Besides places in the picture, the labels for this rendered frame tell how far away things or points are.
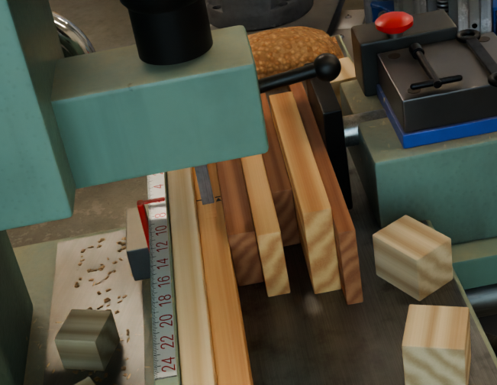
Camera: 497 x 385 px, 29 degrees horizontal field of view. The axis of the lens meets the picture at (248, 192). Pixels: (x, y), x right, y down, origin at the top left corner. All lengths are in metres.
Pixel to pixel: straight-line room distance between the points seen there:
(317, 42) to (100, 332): 0.38
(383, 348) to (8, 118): 0.28
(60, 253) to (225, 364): 0.42
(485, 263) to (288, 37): 0.35
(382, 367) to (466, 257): 0.16
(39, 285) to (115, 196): 1.66
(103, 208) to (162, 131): 1.92
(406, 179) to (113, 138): 0.22
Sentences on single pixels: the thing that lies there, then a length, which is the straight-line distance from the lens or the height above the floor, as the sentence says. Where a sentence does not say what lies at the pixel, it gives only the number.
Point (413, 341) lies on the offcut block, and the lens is 0.58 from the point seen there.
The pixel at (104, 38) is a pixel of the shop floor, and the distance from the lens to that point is 3.59.
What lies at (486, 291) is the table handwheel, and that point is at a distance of 0.80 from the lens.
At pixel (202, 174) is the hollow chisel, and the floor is 0.98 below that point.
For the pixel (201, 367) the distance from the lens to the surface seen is 0.57.
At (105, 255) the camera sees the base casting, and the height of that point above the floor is 0.80.
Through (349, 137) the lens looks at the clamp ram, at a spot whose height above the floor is 0.95.
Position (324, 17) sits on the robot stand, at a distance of 1.32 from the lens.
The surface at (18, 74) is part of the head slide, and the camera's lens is 0.59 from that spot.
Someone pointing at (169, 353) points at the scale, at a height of 0.96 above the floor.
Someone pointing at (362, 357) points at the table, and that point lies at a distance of 0.63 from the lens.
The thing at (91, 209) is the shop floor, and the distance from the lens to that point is 2.57.
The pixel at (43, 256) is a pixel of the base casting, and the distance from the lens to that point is 0.98.
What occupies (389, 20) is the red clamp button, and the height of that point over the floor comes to 1.02.
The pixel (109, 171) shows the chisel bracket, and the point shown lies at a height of 1.01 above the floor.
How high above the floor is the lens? 1.33
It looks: 32 degrees down
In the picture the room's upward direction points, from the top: 10 degrees counter-clockwise
